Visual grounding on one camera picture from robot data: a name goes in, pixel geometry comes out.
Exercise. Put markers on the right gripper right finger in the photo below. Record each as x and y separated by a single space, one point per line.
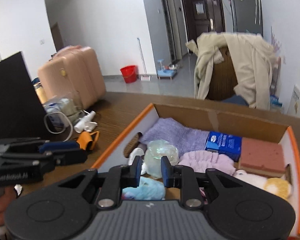
184 179

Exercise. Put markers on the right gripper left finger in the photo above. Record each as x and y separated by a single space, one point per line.
112 183

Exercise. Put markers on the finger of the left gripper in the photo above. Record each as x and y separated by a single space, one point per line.
58 146
70 157

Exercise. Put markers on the blue plush toy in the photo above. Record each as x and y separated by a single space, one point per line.
148 189

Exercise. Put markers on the iridescent plastic bag ball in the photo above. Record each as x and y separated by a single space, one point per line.
155 151

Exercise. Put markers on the person's left hand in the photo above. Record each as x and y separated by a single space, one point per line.
5 200

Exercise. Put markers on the red cardboard box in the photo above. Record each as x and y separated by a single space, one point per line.
211 120

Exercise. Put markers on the pink fluffy cloth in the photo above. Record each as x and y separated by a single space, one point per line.
199 161

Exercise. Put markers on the white small bottle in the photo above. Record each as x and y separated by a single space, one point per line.
86 123

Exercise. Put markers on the blue white tissue pack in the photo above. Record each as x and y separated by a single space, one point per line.
59 113

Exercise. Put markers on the purple knit cloth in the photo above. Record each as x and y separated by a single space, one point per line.
185 139

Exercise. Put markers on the black paper bag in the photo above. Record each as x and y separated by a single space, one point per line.
21 112

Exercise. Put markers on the clear glass cup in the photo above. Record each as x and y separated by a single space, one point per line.
75 102

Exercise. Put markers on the blue tissue packet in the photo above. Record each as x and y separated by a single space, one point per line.
226 144

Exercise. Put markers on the pink sponge block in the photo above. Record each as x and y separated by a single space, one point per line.
262 158

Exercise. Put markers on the pink suitcase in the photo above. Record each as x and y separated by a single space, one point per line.
73 69

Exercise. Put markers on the yellow pompom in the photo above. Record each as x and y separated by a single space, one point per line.
278 187

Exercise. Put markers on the white mop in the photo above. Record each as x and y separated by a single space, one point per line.
145 76

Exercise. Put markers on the wooden chair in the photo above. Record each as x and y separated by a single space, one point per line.
223 78

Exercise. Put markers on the red plastic bucket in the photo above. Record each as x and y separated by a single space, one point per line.
129 73

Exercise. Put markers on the small blue stool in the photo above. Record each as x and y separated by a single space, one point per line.
164 72

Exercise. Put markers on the beige coat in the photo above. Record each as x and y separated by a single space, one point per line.
253 58

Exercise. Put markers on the dark brown door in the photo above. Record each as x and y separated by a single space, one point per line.
203 16

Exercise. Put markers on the grey refrigerator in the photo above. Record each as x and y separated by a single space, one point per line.
247 16

